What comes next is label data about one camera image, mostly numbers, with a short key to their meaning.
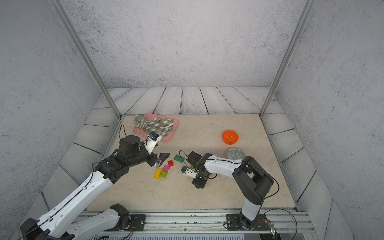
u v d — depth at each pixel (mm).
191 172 770
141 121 1138
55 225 387
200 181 757
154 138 624
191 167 776
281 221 754
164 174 888
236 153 959
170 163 915
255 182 458
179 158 951
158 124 1138
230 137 1040
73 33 782
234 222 728
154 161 646
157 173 890
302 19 743
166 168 912
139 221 727
